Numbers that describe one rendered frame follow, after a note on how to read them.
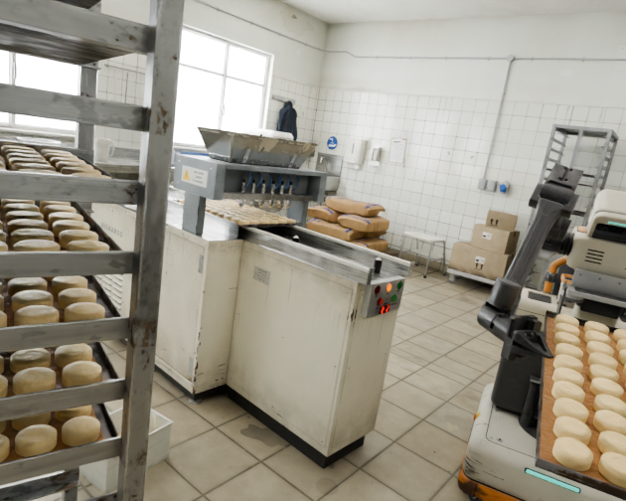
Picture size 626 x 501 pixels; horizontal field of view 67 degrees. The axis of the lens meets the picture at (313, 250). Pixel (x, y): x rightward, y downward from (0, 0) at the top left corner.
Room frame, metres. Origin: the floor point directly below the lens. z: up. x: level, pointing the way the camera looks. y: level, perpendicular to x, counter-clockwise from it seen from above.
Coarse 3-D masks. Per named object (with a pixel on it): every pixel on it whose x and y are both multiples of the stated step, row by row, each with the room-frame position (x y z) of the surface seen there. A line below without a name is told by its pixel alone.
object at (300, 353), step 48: (240, 288) 2.16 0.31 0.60; (288, 288) 1.95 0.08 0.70; (336, 288) 1.79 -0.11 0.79; (240, 336) 2.13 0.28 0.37; (288, 336) 1.93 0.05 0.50; (336, 336) 1.76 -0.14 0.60; (384, 336) 1.92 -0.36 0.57; (240, 384) 2.10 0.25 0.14; (288, 384) 1.90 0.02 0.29; (336, 384) 1.74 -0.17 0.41; (288, 432) 1.91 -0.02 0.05; (336, 432) 1.75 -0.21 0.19
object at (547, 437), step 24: (552, 336) 1.02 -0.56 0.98; (552, 360) 0.91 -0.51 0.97; (552, 384) 0.82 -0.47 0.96; (624, 384) 0.85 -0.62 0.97; (552, 408) 0.74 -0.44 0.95; (552, 432) 0.67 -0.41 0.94; (600, 432) 0.69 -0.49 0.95; (552, 456) 0.62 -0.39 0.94; (600, 456) 0.63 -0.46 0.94; (600, 480) 0.58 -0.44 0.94
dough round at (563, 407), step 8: (560, 400) 0.73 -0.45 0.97; (568, 400) 0.74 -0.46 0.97; (560, 408) 0.71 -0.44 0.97; (568, 408) 0.71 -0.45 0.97; (576, 408) 0.72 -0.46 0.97; (584, 408) 0.72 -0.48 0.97; (560, 416) 0.71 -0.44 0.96; (568, 416) 0.70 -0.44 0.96; (576, 416) 0.70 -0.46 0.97; (584, 416) 0.70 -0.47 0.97
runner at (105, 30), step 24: (0, 0) 0.50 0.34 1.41; (24, 0) 0.51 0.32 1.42; (48, 0) 0.52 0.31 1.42; (24, 24) 0.51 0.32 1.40; (48, 24) 0.52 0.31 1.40; (72, 24) 0.54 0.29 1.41; (96, 24) 0.55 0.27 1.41; (120, 24) 0.57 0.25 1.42; (144, 24) 0.58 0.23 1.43; (120, 48) 0.58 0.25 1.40; (144, 48) 0.58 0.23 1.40
